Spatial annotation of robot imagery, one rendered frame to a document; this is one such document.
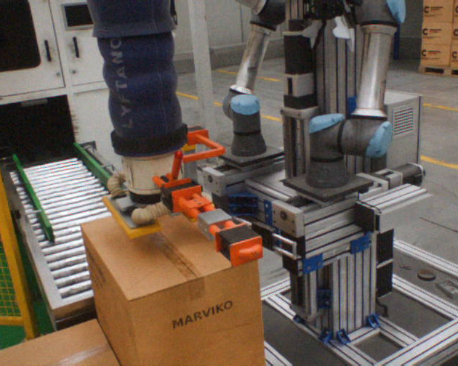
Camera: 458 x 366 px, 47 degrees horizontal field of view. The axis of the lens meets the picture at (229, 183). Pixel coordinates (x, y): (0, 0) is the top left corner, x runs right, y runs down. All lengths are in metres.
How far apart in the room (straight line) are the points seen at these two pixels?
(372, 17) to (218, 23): 10.65
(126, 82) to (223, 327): 0.76
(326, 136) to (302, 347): 1.03
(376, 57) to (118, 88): 0.80
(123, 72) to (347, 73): 0.87
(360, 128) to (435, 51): 8.20
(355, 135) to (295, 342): 1.08
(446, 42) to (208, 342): 8.56
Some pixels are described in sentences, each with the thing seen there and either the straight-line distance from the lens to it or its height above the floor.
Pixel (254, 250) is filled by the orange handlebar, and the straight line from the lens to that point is 1.10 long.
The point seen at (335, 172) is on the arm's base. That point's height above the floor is 1.09.
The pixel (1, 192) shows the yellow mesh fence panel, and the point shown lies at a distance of 2.77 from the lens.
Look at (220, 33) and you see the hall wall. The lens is 12.39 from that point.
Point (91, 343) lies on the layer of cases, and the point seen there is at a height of 0.54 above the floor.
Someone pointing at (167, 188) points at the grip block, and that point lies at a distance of 1.46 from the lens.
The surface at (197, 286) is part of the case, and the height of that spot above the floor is 0.92.
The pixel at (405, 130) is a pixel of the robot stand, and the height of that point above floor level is 1.11.
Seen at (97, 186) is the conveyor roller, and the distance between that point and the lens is 3.61.
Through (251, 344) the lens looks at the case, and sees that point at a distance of 1.72.
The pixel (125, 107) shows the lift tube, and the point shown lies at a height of 1.41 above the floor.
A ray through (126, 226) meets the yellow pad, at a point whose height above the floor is 1.07.
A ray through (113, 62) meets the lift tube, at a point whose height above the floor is 1.53.
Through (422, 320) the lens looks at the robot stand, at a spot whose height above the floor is 0.21.
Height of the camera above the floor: 1.70
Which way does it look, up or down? 20 degrees down
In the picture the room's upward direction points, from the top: 5 degrees counter-clockwise
